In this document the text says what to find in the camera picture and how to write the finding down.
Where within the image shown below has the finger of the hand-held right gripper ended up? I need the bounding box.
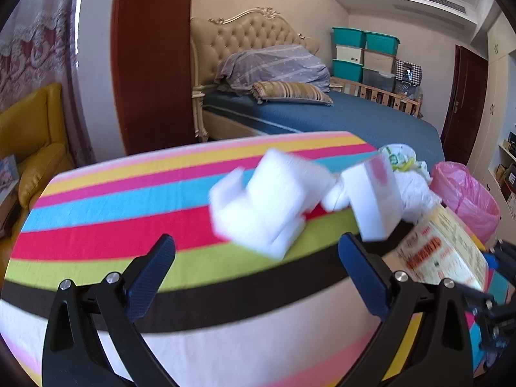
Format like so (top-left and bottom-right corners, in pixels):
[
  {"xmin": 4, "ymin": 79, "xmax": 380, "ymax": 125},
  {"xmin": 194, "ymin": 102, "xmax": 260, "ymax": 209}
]
[
  {"xmin": 484, "ymin": 240, "xmax": 516, "ymax": 271},
  {"xmin": 463, "ymin": 284, "xmax": 516, "ymax": 325}
]

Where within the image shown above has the yellow leather armchair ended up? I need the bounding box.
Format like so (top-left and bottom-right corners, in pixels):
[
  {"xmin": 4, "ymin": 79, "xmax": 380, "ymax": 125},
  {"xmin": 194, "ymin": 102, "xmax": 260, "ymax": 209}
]
[{"xmin": 0, "ymin": 83, "xmax": 75, "ymax": 243}]

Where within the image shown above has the bent white foam sheet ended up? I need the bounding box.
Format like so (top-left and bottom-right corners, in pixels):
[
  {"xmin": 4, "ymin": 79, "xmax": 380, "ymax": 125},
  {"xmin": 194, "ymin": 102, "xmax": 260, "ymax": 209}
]
[{"xmin": 209, "ymin": 148, "xmax": 337, "ymax": 259}]

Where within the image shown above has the small white foam piece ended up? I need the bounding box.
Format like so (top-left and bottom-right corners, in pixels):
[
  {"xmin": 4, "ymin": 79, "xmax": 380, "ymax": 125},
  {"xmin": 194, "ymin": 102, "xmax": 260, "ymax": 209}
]
[{"xmin": 322, "ymin": 179, "xmax": 352, "ymax": 213}]

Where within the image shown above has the wooden crib rail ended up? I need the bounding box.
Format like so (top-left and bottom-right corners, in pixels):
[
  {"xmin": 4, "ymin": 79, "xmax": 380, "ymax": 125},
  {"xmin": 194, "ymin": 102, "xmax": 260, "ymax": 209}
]
[{"xmin": 330, "ymin": 76, "xmax": 424, "ymax": 118}]

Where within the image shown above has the bed with blue sheet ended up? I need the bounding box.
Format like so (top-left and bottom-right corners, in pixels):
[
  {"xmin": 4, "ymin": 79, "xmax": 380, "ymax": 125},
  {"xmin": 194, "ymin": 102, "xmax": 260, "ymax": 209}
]
[{"xmin": 199, "ymin": 89, "xmax": 446, "ymax": 162}]

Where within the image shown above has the dark wooden door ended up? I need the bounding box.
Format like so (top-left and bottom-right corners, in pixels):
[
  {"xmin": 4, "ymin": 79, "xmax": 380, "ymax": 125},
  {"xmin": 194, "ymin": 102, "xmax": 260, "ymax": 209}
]
[{"xmin": 440, "ymin": 44, "xmax": 489, "ymax": 166}]

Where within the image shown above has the striped colourful tablecloth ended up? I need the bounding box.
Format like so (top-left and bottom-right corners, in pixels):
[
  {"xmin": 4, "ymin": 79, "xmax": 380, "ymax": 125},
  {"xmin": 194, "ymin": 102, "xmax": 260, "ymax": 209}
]
[{"xmin": 0, "ymin": 131, "xmax": 501, "ymax": 387}]

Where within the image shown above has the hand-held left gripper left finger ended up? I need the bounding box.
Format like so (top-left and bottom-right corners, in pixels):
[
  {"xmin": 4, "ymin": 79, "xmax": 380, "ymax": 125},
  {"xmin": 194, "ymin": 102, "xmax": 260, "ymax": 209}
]
[{"xmin": 42, "ymin": 233, "xmax": 178, "ymax": 387}]

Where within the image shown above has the stack of plastic storage boxes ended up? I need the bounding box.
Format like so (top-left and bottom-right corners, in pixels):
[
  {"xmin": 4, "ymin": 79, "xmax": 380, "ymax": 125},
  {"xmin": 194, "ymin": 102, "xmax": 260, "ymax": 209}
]
[{"xmin": 331, "ymin": 27, "xmax": 401, "ymax": 93}]

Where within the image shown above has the red-brown wooden panel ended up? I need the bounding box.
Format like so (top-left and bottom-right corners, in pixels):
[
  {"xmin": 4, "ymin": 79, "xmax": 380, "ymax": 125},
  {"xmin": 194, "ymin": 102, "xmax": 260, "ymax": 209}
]
[{"xmin": 111, "ymin": 0, "xmax": 202, "ymax": 158}]

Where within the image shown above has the white foam block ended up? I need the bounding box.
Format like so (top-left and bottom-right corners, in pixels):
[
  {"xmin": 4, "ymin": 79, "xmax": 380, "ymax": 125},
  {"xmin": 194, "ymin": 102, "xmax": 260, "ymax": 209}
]
[{"xmin": 341, "ymin": 154, "xmax": 404, "ymax": 242}]

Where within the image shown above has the green white plastic bag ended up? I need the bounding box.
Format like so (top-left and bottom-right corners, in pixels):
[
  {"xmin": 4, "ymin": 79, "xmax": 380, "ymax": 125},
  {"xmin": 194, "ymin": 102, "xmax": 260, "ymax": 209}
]
[{"xmin": 379, "ymin": 143, "xmax": 430, "ymax": 175}]

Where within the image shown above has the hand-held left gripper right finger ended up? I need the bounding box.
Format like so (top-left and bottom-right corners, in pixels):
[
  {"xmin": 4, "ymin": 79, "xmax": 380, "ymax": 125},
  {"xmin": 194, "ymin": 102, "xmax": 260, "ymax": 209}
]
[{"xmin": 338, "ymin": 232, "xmax": 472, "ymax": 387}]

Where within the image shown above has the tufted beige headboard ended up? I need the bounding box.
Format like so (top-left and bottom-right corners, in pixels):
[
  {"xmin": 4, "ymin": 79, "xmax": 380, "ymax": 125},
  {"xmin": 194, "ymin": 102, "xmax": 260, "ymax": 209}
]
[{"xmin": 189, "ymin": 7, "xmax": 321, "ymax": 142}]

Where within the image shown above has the black white checkered bag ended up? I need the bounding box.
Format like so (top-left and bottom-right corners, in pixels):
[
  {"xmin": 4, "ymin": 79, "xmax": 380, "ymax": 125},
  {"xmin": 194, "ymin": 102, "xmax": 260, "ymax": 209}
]
[{"xmin": 394, "ymin": 59, "xmax": 424, "ymax": 87}]

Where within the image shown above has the grey striped pillow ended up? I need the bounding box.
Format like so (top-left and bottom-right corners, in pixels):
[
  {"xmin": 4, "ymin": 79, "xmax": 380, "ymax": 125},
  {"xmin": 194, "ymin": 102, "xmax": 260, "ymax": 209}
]
[{"xmin": 213, "ymin": 44, "xmax": 331, "ymax": 97}]

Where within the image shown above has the white wardrobe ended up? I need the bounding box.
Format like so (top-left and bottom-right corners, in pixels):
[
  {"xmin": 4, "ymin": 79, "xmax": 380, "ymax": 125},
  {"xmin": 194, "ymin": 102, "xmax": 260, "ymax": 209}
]
[{"xmin": 468, "ymin": 8, "xmax": 516, "ymax": 251}]

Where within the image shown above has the blue pink printed box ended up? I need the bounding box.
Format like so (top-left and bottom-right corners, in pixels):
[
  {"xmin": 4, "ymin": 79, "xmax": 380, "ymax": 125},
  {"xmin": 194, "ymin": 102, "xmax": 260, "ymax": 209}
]
[{"xmin": 0, "ymin": 155, "xmax": 21, "ymax": 196}]

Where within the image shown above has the waste bin with pink bag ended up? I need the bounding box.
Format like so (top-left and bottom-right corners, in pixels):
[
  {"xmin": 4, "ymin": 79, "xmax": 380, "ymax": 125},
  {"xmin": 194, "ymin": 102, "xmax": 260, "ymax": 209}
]
[{"xmin": 428, "ymin": 161, "xmax": 501, "ymax": 247}]

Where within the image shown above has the pink lace curtain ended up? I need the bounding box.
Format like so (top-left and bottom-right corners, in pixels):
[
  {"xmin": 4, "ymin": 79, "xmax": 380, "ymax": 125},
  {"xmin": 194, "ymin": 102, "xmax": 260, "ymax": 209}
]
[{"xmin": 0, "ymin": 0, "xmax": 97, "ymax": 166}]

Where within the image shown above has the beige carton with red label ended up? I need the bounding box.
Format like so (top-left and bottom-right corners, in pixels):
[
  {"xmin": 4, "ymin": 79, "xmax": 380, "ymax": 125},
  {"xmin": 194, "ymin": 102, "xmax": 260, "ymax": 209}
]
[{"xmin": 397, "ymin": 205, "xmax": 489, "ymax": 293}]

